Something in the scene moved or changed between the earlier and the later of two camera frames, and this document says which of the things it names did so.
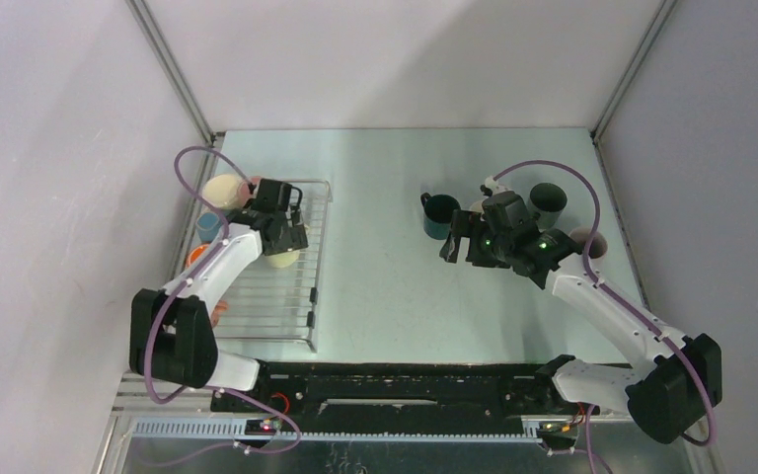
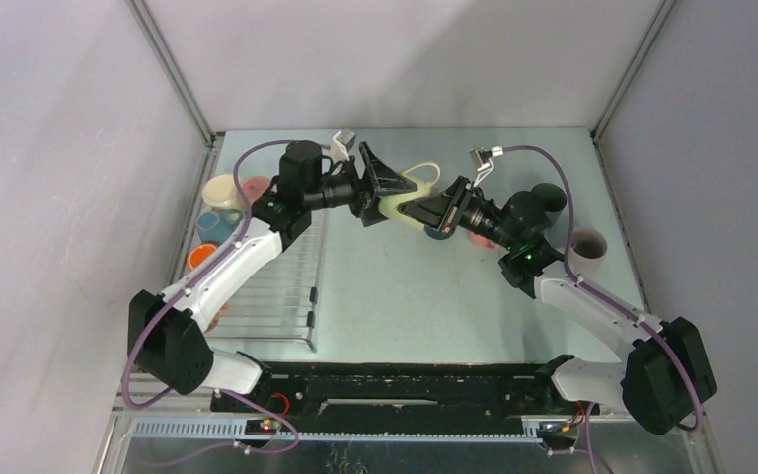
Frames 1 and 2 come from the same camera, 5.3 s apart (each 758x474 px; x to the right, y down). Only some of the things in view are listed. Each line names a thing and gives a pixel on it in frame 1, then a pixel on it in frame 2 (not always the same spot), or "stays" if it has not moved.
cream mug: x=224 y=191 stays
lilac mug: x=598 y=246 stays
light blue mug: x=207 y=223 stays
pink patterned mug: x=255 y=180 stays
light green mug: x=283 y=259 -> x=388 y=205
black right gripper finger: x=460 y=227 -> x=440 y=210
